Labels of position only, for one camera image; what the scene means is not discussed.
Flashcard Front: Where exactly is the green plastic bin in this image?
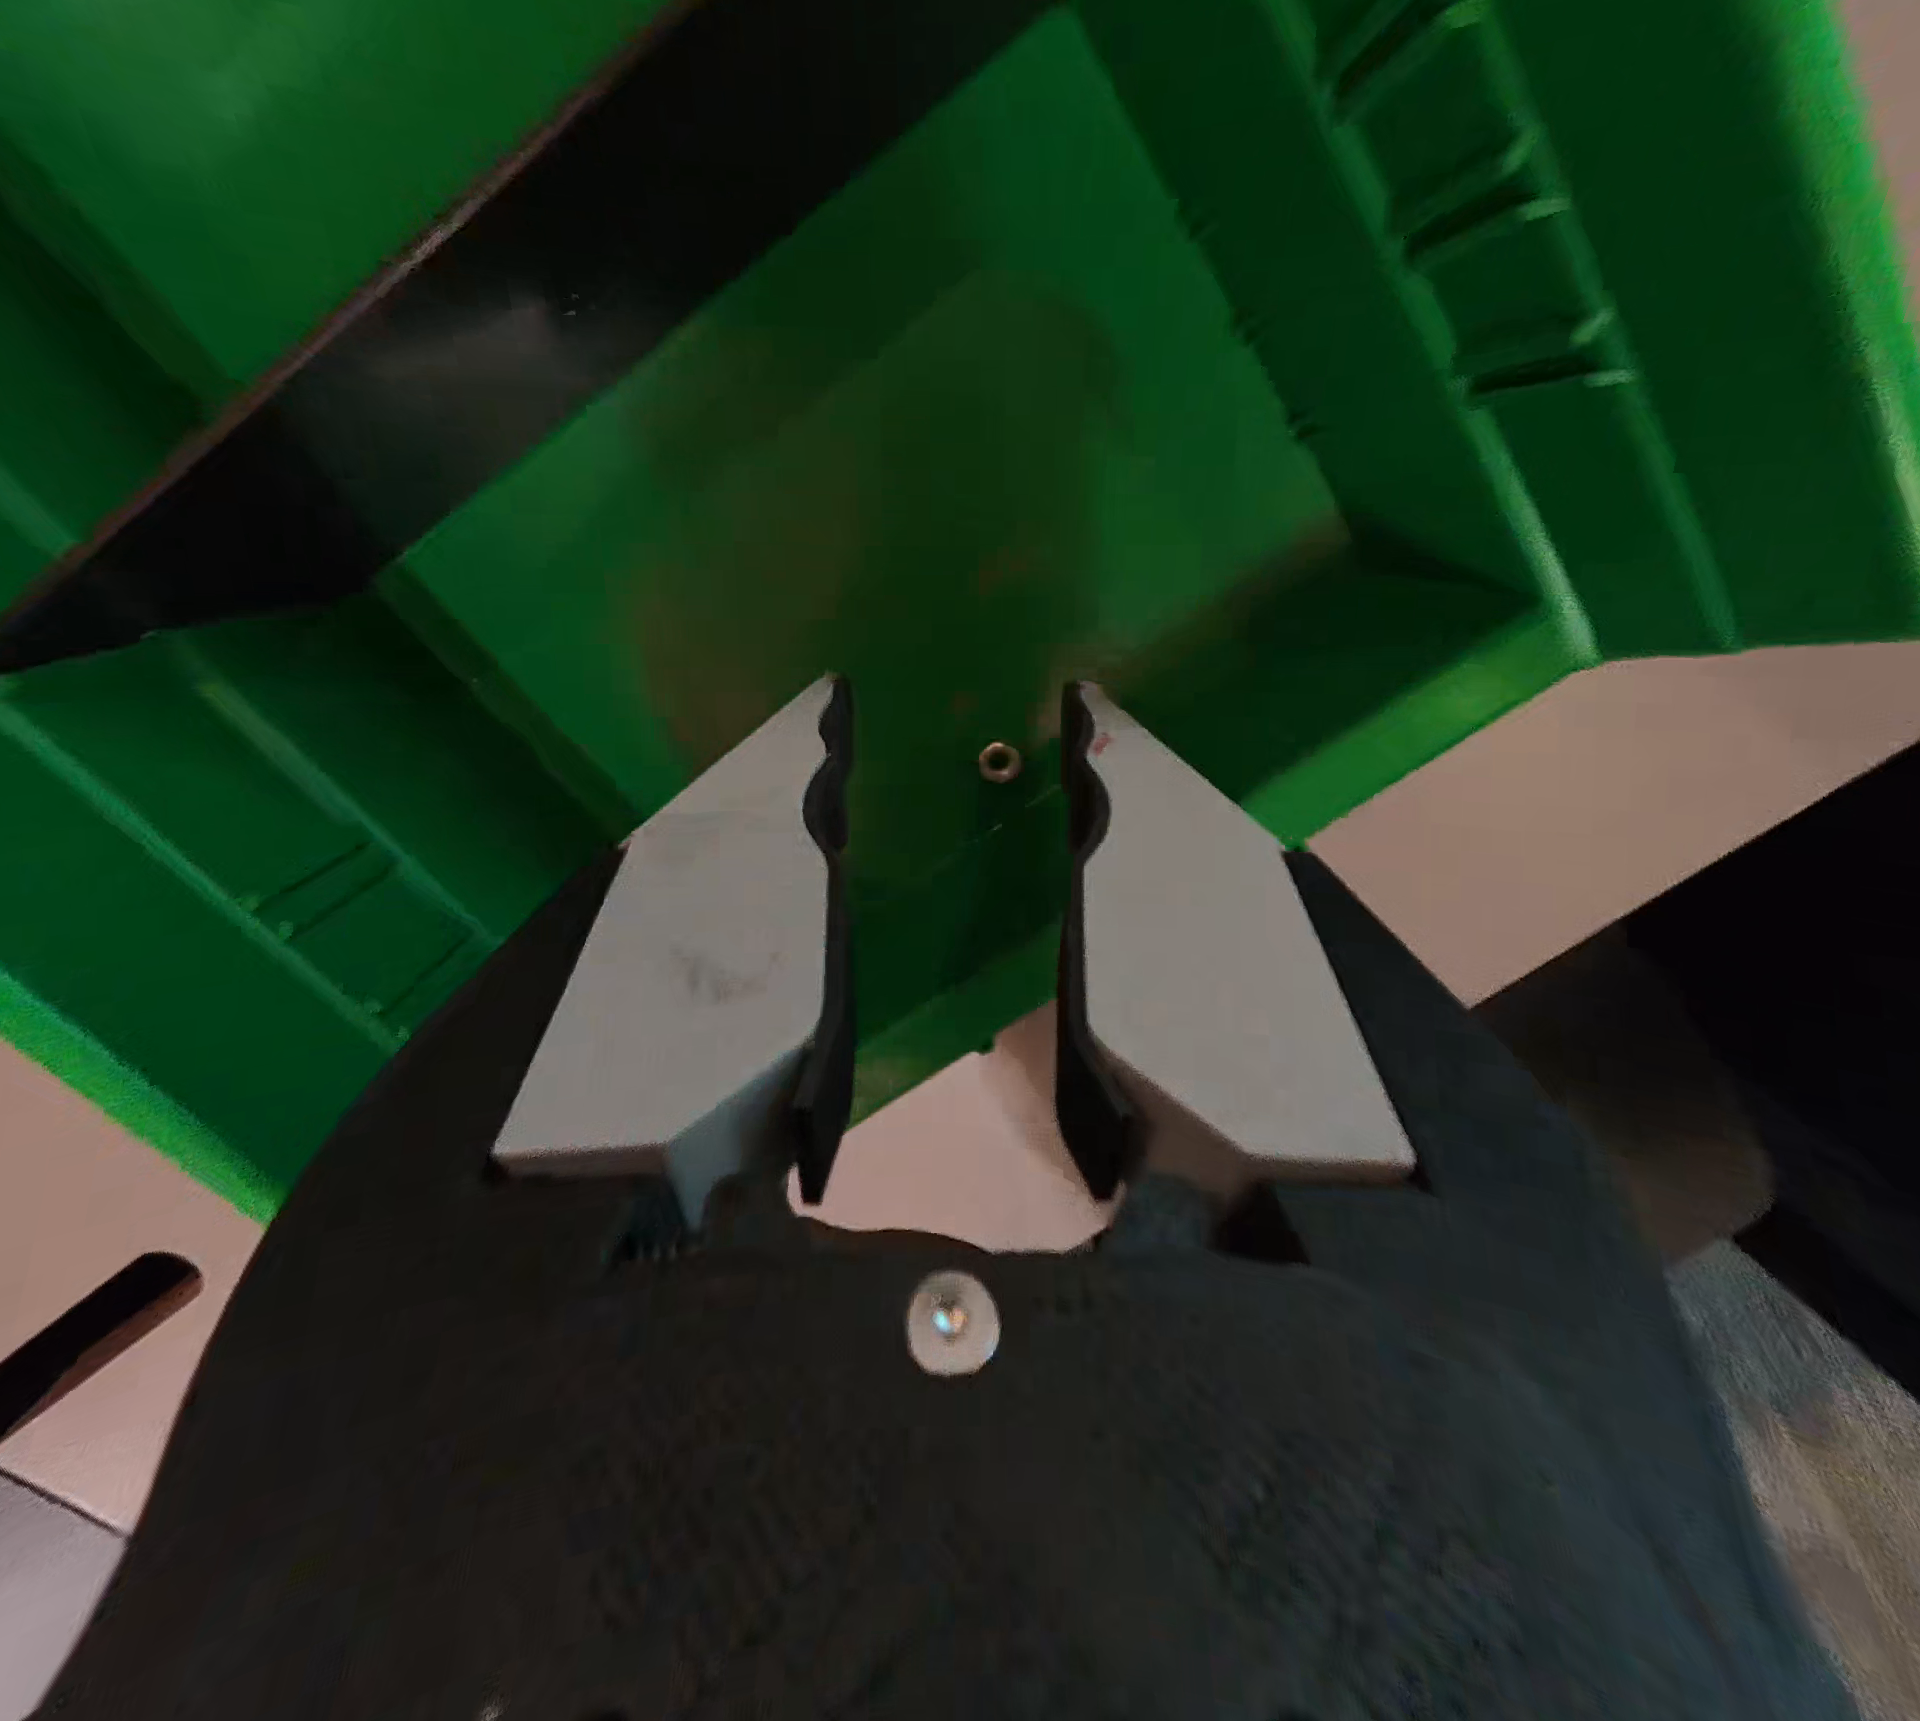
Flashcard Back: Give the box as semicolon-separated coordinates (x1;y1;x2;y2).
0;0;1920;1220

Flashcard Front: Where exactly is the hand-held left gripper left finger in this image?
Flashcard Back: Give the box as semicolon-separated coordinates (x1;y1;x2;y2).
492;675;855;1209

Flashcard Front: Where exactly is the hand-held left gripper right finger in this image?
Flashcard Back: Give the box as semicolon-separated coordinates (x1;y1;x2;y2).
1057;681;1418;1199

